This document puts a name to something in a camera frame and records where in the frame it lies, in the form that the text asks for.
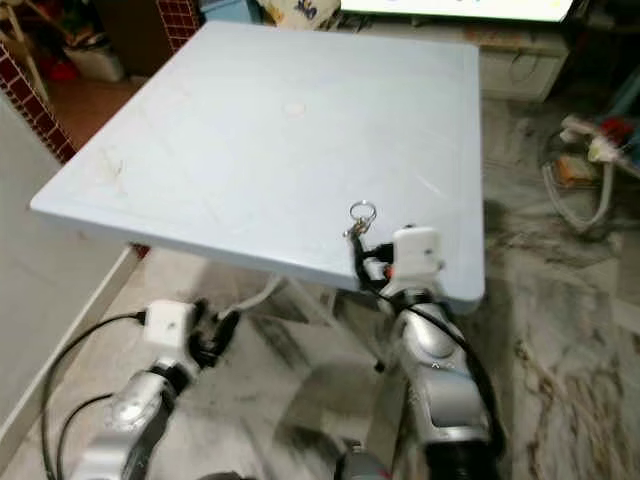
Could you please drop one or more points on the white plastic bin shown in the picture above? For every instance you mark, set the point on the white plastic bin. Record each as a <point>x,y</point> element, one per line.
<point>95,64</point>

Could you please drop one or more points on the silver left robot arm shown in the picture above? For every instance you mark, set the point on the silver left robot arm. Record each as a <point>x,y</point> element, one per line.
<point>125,420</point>

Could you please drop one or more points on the cream cloth with blue print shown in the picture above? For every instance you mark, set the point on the cream cloth with blue print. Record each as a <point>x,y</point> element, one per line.
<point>300,10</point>

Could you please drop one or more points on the white low cabinet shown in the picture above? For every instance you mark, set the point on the white low cabinet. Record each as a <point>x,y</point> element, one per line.
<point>520,65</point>

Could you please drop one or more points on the small orange box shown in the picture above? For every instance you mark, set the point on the small orange box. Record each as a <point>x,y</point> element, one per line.
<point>577,172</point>

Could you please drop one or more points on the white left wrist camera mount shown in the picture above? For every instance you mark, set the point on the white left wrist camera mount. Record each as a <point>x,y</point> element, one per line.
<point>168,328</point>

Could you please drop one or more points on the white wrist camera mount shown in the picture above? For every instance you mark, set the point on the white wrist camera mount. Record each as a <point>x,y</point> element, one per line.
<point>168,328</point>
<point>418,255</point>

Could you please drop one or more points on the bright white television screen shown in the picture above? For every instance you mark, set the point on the bright white television screen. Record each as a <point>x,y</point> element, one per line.
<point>460,8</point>

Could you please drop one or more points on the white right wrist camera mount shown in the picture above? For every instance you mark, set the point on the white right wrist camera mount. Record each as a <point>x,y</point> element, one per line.
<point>418,255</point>

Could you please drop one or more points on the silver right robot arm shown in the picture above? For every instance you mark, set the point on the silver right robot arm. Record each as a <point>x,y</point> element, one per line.
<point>435,370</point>

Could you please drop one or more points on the white and red bundle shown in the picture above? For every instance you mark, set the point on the white and red bundle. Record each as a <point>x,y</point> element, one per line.
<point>600,138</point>

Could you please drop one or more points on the pale blue folding table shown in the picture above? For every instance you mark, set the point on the pale blue folding table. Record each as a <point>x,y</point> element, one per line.
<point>260,150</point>

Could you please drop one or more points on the blue plastic object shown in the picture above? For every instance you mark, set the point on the blue plastic object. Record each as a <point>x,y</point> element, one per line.
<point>228,8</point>

